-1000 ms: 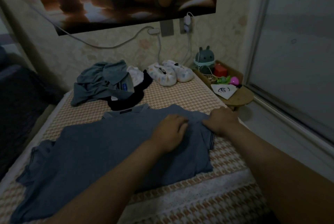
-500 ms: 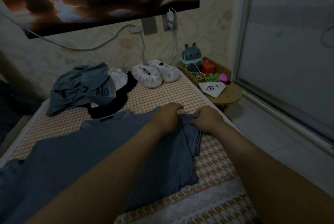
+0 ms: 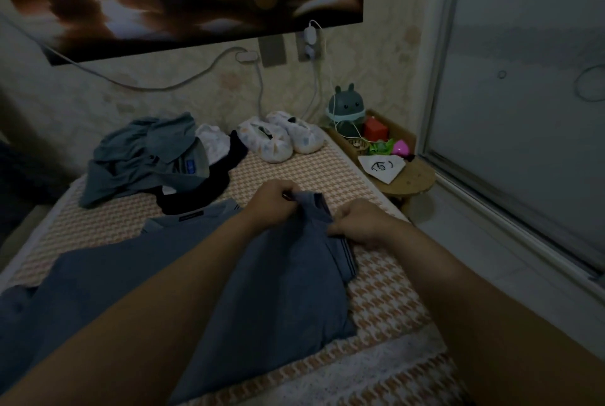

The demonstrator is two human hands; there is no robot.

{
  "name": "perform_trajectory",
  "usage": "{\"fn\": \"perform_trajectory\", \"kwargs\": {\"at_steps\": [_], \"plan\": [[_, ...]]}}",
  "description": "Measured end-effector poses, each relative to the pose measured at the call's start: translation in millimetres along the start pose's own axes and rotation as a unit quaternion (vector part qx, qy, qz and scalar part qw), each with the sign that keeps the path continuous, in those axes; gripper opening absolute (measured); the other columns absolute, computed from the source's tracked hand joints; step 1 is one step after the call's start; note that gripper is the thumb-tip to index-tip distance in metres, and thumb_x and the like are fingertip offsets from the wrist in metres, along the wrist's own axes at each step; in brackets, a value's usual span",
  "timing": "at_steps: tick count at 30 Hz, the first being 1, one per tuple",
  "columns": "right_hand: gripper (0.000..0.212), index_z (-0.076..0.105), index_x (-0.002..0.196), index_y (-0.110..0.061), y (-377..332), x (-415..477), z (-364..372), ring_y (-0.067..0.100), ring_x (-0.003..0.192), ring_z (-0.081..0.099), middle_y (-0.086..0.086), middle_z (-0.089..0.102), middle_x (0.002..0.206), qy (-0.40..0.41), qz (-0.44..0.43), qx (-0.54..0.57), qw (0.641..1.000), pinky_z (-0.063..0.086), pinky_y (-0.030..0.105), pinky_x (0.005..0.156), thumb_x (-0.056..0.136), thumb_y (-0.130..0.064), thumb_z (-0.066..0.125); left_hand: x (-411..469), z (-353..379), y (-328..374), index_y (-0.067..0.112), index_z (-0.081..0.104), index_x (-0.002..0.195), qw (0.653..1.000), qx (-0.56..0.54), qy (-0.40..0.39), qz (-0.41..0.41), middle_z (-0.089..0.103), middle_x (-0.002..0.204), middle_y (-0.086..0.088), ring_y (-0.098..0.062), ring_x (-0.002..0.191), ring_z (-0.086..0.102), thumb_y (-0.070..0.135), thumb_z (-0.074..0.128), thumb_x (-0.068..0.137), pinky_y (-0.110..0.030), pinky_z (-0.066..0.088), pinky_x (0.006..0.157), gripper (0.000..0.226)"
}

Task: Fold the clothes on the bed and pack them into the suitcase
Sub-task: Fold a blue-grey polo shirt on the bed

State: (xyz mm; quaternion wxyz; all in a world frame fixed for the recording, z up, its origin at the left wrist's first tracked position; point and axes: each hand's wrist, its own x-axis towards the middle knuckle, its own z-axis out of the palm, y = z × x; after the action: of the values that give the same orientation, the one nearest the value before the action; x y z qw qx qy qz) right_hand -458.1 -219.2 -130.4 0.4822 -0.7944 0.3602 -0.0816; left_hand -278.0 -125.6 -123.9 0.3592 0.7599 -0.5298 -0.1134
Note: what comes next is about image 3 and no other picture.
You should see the black garment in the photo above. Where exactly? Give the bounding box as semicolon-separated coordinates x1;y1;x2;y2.
156;131;250;215

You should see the red toy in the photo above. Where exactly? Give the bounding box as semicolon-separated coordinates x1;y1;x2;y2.
363;116;391;141

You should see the long white cable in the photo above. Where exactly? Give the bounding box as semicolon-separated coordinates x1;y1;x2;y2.
0;9;261;94

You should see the white printed card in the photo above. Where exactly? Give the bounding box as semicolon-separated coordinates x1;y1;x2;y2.
357;154;408;186

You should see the person's right hand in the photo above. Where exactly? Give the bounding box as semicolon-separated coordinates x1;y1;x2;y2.
326;197;406;251

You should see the blue polo shirt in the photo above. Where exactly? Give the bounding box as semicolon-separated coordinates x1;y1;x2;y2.
0;191;360;406

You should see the grey wall socket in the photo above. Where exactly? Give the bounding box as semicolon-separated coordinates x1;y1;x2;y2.
259;35;287;68

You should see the grey sliding door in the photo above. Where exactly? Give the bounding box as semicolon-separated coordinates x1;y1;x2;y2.
411;0;605;289

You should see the teal round bunny lamp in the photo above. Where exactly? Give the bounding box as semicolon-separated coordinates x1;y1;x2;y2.
326;82;368;130

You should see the person's left hand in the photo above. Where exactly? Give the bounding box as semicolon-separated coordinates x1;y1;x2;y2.
241;179;306;232

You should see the white charger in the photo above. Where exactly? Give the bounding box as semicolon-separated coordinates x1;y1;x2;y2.
301;21;323;62

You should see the person's right forearm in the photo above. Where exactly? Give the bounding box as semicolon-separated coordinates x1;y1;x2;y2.
386;220;605;406

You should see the wooden bedside tray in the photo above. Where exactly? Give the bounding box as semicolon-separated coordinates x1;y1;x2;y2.
326;110;438;199

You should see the person's left forearm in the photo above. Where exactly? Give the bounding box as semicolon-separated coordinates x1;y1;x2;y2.
0;216;275;406

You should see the white polo shirt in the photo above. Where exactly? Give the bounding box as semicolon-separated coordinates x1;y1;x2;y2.
197;124;234;168

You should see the thin white charger cable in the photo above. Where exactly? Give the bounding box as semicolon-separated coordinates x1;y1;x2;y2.
301;59;332;119

